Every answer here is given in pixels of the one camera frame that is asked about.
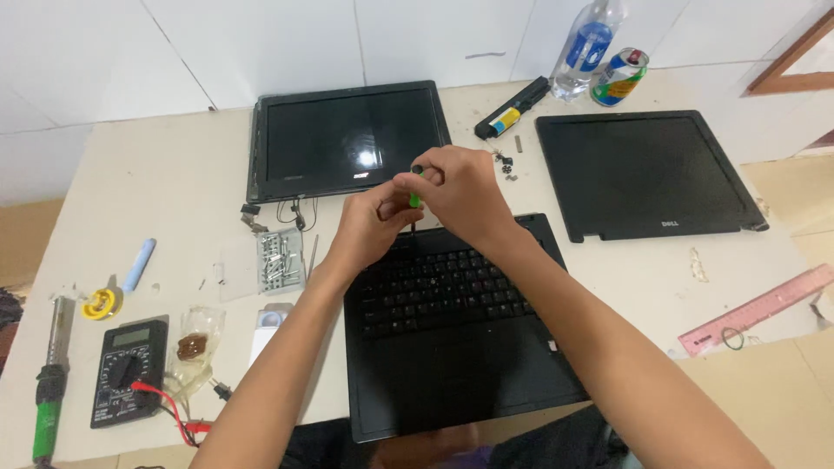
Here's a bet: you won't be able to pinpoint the green handled screwdriver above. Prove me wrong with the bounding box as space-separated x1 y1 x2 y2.
409 165 426 237

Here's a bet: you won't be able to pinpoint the brown wooden frame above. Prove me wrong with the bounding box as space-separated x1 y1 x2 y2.
742 5 834 98

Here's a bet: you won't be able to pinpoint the black digital multimeter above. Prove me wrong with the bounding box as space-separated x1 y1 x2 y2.
89 314 171 430

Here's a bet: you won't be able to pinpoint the blue green drink can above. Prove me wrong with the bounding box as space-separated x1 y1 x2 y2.
590 47 650 108

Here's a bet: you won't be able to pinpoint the black screen cable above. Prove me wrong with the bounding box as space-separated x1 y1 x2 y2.
276 197 319 233

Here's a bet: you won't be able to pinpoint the green handled soldering iron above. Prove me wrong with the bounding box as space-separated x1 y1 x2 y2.
31 295 78 468

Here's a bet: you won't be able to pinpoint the black laptop lid cover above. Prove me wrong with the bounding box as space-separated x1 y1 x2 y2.
535 109 770 244

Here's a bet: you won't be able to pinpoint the black laptop battery yellow label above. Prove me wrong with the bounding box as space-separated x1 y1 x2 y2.
473 76 552 141

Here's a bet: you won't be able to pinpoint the dark cloth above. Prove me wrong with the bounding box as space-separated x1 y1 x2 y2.
0 287 25 377

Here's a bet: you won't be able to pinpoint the black laptop screen panel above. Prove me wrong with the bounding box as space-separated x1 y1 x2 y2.
246 80 453 205

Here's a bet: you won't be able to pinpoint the person's left hand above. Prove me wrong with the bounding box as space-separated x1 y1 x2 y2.
331 179 426 276

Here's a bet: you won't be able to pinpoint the light blue tube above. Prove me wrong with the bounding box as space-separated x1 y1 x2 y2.
120 237 158 293

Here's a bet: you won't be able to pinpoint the person's dark clothing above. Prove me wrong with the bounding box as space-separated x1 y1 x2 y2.
279 404 642 469

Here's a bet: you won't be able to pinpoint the clear plastic bag brown contents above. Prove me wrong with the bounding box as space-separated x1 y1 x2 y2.
164 305 228 400

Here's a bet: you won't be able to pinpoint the yellow solder spool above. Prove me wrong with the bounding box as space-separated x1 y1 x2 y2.
80 286 123 322

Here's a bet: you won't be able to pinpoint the white box with clear lid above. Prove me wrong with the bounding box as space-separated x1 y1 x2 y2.
247 302 295 370

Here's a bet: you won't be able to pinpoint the person's right hand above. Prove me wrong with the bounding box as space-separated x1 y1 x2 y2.
410 145 523 251

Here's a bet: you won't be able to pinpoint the black laptop base with keyboard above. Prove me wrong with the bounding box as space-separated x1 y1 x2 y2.
343 213 591 444

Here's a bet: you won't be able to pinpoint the red multimeter probe lead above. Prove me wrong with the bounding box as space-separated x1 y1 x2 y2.
130 380 214 448

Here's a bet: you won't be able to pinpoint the torn beige scrap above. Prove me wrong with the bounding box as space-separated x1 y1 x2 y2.
688 247 710 284

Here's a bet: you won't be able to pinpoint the clear plastic box of screws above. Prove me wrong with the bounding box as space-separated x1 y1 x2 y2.
218 226 308 303

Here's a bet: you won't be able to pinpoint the pink ruler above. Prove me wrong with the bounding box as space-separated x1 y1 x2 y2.
677 262 834 358

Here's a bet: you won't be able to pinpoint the clear water bottle blue label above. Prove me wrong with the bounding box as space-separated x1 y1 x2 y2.
550 0 628 102

